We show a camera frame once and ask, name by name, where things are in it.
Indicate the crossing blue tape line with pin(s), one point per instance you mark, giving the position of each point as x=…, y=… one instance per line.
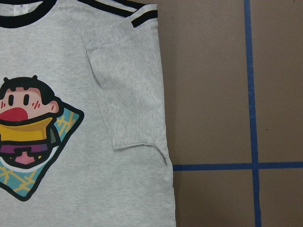
x=237, y=166

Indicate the grey cartoon print t-shirt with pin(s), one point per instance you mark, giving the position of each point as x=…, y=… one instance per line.
x=82, y=120

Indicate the long blue tape line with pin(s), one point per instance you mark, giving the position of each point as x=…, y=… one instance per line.
x=252, y=113

